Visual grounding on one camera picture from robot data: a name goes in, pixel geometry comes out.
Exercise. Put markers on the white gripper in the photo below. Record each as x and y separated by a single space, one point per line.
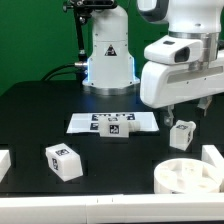
172 76

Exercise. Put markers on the white paper with tags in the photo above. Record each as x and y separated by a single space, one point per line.
88 122

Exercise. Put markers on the black camera stand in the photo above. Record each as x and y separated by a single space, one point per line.
82 10

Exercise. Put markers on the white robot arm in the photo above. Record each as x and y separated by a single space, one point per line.
110 67

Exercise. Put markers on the white front rail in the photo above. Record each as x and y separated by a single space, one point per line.
112 209

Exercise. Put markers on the white obstacle wall piece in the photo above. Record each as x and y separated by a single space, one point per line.
5 163
212 156

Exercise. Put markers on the white obstacle wall right piece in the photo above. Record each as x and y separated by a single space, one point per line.
212 156

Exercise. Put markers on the white obstacle wall left piece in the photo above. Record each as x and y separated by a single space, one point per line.
5 163

